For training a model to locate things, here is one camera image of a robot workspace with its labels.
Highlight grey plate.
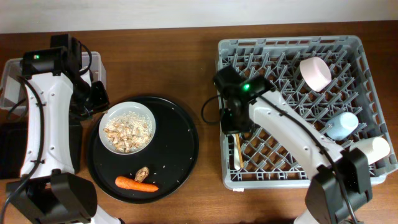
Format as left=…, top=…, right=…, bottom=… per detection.
left=98, top=101, right=156, bottom=155

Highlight rice and food scraps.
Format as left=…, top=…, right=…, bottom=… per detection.
left=100, top=112, right=155, bottom=154

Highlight white plastic fork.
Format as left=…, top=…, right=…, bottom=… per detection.
left=233, top=135, right=241, bottom=170

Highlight pink white small bowl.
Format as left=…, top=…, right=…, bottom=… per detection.
left=299, top=57, right=331, bottom=92

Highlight light blue plastic cup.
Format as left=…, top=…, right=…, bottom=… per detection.
left=326, top=112, right=359, bottom=141

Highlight white paper cup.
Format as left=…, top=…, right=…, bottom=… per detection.
left=349, top=137, right=391, bottom=165

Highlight wooden chopstick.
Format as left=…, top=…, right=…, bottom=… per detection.
left=236, top=134, right=243, bottom=169

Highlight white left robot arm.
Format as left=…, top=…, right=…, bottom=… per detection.
left=5, top=34, right=121, bottom=223

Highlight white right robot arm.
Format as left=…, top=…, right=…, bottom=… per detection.
left=213, top=66, right=373, bottom=223

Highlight grey plastic dishwasher rack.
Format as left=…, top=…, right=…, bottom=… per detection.
left=217, top=35, right=389, bottom=190

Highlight orange carrot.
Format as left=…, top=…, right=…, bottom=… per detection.
left=115, top=176, right=159, bottom=192

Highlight brown food lump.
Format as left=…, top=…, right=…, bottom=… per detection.
left=134, top=167, right=150, bottom=183

